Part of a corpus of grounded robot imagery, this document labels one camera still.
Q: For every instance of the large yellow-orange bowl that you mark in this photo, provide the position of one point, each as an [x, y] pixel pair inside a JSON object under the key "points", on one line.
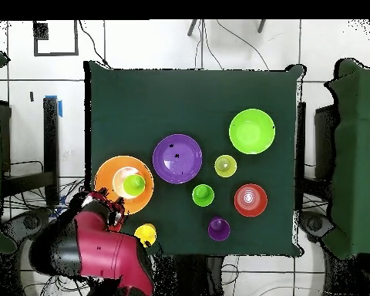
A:
{"points": [[106, 178]]}

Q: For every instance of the black stand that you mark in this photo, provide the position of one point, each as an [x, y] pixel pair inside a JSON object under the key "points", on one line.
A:
{"points": [[51, 138]]}

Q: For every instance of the grey office chair base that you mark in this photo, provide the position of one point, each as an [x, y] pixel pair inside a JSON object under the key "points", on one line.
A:
{"points": [[314, 223]]}

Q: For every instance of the yellow-orange stepped cup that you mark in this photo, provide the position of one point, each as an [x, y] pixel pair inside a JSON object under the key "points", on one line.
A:
{"points": [[146, 232]]}

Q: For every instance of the dark office chair base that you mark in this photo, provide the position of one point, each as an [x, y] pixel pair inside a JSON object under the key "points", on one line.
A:
{"points": [[21, 222]]}

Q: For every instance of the black box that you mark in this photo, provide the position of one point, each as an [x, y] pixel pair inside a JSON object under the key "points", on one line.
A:
{"points": [[325, 138]]}

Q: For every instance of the blue tape strip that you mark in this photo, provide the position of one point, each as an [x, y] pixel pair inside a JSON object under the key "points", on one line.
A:
{"points": [[60, 109]]}

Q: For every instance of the purple bowl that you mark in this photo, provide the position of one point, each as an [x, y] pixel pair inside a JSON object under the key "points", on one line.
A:
{"points": [[177, 166]]}

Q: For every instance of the purple cup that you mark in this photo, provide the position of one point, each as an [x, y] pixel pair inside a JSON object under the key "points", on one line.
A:
{"points": [[219, 228]]}

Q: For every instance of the grey tripod leg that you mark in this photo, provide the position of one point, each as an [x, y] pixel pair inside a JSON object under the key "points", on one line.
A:
{"points": [[192, 28], [261, 26]]}

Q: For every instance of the green stepped cup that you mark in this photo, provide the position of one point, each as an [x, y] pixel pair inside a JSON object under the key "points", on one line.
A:
{"points": [[203, 195]]}

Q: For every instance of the green bowl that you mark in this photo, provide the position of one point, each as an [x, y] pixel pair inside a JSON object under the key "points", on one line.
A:
{"points": [[252, 131]]}

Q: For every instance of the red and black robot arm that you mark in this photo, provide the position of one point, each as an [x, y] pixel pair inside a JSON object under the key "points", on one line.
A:
{"points": [[104, 249]]}

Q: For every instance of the yellow tapered cup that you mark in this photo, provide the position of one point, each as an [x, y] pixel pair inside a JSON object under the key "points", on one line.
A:
{"points": [[225, 166]]}

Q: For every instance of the dark green tablecloth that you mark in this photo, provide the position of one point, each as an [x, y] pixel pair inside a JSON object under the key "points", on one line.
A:
{"points": [[141, 108]]}

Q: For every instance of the light green tapered cup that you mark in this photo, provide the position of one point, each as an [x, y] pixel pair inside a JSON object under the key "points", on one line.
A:
{"points": [[134, 185]]}

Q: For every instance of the orange-red bowl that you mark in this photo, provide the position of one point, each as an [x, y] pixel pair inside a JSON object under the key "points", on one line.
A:
{"points": [[259, 200]]}

